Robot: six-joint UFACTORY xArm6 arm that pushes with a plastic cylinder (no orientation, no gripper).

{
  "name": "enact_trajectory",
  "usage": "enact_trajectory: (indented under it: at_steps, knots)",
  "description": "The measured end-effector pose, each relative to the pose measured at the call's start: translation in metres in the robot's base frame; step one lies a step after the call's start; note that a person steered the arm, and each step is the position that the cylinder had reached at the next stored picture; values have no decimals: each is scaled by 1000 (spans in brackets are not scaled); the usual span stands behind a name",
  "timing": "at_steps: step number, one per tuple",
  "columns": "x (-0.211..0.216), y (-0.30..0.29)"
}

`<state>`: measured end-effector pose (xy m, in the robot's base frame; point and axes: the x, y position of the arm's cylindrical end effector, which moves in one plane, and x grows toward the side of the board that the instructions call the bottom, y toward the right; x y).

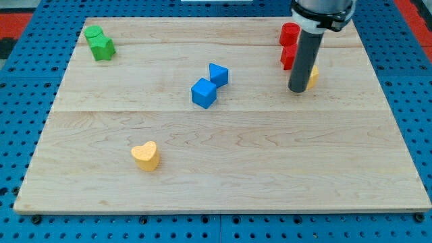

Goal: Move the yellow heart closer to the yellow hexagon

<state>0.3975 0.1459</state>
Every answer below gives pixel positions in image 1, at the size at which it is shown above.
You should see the green cylinder block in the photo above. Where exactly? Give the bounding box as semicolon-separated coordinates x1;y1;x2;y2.
84;25;103;45

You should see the red star block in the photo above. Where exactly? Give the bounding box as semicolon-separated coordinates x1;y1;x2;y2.
280;43;298;70

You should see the yellow hexagon block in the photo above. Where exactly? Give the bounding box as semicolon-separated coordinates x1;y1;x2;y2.
306;65;319;90

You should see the blue cube block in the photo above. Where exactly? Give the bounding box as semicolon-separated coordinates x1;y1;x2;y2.
191;78;217;109

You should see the blue triangular prism block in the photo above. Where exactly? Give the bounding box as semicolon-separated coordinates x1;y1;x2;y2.
209;63;229;88

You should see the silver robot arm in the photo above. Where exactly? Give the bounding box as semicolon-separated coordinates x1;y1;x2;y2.
291;0;356;34

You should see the green star block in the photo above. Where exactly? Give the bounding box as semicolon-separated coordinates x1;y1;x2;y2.
89;35;116;61

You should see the wooden board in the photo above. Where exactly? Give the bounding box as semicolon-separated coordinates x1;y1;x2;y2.
13;17;431;215

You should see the red cylinder block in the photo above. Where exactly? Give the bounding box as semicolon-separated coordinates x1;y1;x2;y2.
279;22;301;47

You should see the yellow heart block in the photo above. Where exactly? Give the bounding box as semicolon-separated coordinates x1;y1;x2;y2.
131;141;160;171

